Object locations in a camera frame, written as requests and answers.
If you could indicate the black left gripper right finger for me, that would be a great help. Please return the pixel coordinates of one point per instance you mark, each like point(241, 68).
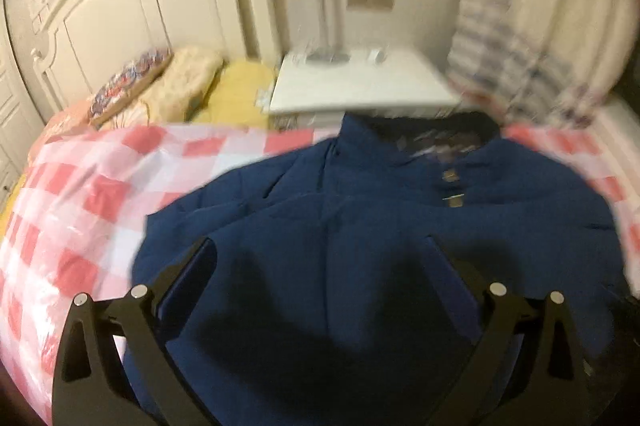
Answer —
point(526, 364)

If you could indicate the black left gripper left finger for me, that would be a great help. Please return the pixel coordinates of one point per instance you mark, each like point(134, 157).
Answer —
point(90, 384)

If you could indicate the navy blue jacket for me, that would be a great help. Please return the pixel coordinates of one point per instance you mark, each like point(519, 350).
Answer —
point(323, 297)

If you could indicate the pink checkered bed cover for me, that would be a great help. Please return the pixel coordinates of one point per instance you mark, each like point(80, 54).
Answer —
point(80, 219)

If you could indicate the cream wardrobe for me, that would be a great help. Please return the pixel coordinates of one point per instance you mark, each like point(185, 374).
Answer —
point(20, 121)

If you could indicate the cream lace pillow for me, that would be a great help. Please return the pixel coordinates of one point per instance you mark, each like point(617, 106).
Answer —
point(181, 88)

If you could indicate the colourful patterned pillow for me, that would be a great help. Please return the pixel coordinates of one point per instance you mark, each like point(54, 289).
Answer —
point(127, 84)

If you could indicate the yellow pillow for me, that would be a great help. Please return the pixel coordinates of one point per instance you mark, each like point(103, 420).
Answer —
point(239, 97)

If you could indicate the striped printed curtain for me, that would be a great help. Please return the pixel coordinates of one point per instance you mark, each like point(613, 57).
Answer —
point(549, 62)

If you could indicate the white bedside table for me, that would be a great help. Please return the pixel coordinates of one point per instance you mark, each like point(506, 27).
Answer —
point(391, 82)

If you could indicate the cream wooden headboard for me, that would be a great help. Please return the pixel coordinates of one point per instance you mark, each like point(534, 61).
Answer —
point(88, 40)

